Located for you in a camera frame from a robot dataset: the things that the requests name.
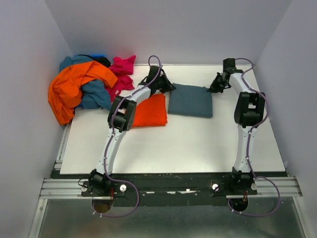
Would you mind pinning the aluminium extrusion frame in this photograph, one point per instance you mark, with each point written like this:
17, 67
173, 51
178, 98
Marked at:
185, 145

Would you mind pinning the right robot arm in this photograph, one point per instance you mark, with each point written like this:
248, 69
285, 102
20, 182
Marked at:
248, 115

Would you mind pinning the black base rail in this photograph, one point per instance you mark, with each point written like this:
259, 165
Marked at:
169, 189

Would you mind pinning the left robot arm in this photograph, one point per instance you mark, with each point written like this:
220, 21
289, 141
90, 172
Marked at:
120, 120

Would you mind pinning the black garment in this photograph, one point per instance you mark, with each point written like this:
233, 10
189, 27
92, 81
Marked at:
104, 61

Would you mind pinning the orange t-shirt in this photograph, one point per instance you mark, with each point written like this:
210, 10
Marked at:
64, 92
151, 112

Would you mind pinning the crumpled orange t-shirt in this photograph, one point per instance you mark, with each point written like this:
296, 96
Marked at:
64, 92

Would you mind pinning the magenta t-shirt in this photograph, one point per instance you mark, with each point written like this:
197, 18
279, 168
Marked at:
122, 69

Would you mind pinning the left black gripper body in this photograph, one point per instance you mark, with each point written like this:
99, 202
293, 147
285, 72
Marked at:
165, 85

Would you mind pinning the teal blue t-shirt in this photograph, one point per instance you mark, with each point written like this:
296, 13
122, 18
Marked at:
94, 94

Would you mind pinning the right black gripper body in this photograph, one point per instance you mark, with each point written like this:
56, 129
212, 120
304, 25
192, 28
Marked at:
218, 84

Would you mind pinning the grey-blue t-shirt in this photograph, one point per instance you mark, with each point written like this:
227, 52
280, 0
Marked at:
192, 101

